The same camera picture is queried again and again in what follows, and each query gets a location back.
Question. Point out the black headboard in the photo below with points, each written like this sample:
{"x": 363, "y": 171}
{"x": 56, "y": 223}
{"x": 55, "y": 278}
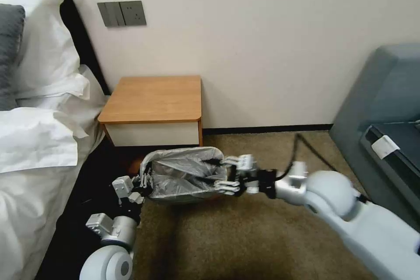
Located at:
{"x": 87, "y": 43}

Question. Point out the grey wall socket panel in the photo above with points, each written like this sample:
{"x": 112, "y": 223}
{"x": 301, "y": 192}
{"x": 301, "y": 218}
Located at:
{"x": 134, "y": 13}

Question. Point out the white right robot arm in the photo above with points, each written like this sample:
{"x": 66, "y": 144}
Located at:
{"x": 331, "y": 194}

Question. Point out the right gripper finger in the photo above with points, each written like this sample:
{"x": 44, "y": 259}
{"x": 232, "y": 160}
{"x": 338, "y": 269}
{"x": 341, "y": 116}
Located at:
{"x": 229, "y": 188}
{"x": 229, "y": 162}

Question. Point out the white paper tag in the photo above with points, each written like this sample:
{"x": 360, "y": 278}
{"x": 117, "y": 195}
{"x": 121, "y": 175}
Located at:
{"x": 385, "y": 147}

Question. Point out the wooden nightstand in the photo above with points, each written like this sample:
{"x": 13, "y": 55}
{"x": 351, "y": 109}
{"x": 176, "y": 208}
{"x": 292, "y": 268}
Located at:
{"x": 154, "y": 99}

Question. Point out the grey wall switch panel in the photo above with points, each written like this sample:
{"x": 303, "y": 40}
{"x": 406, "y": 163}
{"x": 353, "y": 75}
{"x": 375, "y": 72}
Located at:
{"x": 109, "y": 14}

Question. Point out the grey-blue sofa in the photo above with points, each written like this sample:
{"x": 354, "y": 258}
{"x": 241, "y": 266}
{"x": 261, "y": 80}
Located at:
{"x": 364, "y": 89}

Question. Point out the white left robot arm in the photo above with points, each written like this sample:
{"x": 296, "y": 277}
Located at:
{"x": 108, "y": 260}

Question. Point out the white duvet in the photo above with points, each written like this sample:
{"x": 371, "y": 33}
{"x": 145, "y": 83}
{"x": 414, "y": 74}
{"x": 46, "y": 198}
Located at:
{"x": 29, "y": 168}

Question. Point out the black bed base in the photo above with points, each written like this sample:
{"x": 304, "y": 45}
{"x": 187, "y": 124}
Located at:
{"x": 69, "y": 214}

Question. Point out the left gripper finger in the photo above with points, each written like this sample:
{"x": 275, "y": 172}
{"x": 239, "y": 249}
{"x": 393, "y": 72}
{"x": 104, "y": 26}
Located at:
{"x": 135, "y": 198}
{"x": 146, "y": 181}

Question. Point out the translucent grey garbage bag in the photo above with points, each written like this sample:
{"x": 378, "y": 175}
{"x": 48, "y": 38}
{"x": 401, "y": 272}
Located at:
{"x": 183, "y": 178}

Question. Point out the grey knitted pillow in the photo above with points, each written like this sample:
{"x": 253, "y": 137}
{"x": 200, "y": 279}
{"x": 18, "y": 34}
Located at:
{"x": 9, "y": 53}

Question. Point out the black baseboard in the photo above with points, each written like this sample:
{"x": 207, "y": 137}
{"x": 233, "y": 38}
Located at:
{"x": 262, "y": 127}

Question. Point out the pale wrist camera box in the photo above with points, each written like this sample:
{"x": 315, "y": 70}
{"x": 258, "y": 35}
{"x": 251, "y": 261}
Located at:
{"x": 122, "y": 186}
{"x": 250, "y": 162}

